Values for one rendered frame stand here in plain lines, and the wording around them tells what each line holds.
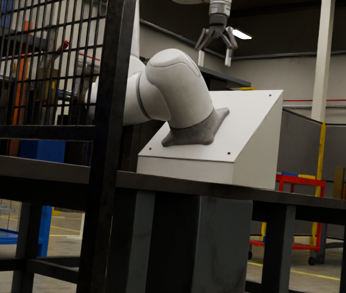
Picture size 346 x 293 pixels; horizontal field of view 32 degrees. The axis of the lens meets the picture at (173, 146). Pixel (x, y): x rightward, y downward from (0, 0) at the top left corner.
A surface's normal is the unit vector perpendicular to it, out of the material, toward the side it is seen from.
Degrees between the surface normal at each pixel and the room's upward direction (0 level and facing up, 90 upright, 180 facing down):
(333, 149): 90
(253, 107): 45
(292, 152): 90
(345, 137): 90
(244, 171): 90
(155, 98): 124
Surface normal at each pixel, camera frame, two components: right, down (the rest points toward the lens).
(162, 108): -0.27, 0.62
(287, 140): 0.79, 0.04
